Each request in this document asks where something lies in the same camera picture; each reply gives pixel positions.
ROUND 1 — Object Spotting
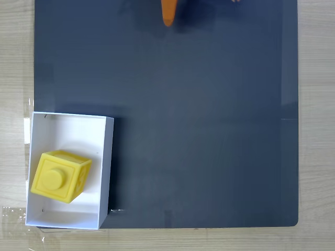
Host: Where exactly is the white open cardboard box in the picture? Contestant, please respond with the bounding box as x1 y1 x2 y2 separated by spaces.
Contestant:
25 111 115 230

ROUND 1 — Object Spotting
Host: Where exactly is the white tape piece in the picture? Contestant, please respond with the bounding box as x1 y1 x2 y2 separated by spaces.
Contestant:
24 117 32 144

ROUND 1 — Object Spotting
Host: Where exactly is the clear adhesive tape strip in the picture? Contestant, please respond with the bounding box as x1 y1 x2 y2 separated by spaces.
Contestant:
2 206 28 229

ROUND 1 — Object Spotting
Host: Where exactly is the yellow number block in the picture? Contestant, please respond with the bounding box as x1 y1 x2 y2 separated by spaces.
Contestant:
30 149 93 204

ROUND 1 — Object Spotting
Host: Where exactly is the dark grey table mat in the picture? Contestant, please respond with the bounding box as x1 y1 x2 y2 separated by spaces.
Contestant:
33 0 299 230

